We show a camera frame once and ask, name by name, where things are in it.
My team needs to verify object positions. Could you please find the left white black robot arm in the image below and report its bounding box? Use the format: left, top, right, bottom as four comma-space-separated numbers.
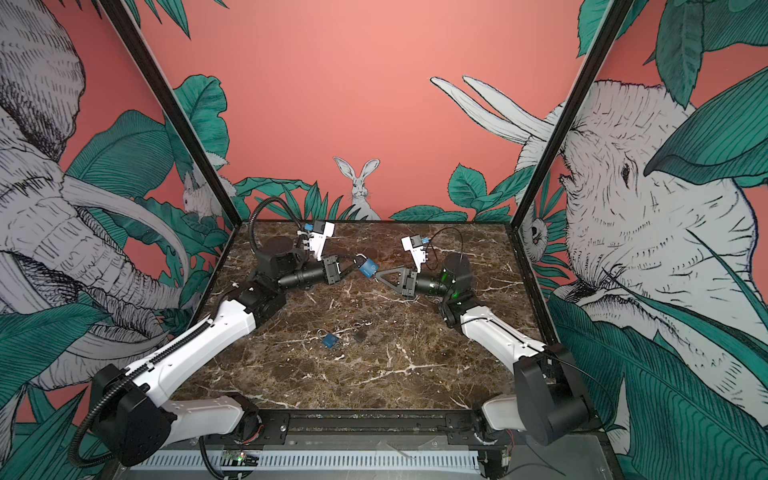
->
67, 197, 349, 468

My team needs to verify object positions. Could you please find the white slotted cable duct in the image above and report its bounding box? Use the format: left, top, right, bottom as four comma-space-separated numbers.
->
129, 449, 481, 473

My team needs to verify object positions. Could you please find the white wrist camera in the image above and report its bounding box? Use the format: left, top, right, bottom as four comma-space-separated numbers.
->
401, 235, 429, 273
302, 220, 335, 261

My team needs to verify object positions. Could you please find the black frame post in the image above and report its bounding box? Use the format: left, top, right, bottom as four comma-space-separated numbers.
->
98, 0, 242, 230
511, 0, 633, 230

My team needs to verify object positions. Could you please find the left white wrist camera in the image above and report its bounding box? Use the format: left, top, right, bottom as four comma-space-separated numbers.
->
302, 220, 335, 261

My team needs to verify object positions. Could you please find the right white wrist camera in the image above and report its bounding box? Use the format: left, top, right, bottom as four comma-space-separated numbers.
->
401, 235, 429, 273

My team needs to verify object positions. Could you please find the blue padlock front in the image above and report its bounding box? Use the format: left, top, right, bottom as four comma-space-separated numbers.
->
322, 333, 340, 349

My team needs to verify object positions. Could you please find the left black frame post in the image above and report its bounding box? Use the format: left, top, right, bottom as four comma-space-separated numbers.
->
98, 0, 242, 230

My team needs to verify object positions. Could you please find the black front mounting rail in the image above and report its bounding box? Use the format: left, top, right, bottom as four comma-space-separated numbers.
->
116, 409, 577, 448

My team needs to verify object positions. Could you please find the right black frame post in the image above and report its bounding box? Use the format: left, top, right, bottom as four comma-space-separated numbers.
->
511, 0, 633, 230

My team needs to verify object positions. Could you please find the blue padlock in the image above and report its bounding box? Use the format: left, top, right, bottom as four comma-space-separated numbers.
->
322, 333, 340, 349
354, 254, 379, 279

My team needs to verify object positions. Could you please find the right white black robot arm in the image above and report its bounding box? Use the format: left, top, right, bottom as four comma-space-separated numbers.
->
374, 253, 596, 445

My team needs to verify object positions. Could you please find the small green circuit board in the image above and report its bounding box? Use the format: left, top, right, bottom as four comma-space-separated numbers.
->
221, 452, 259, 468

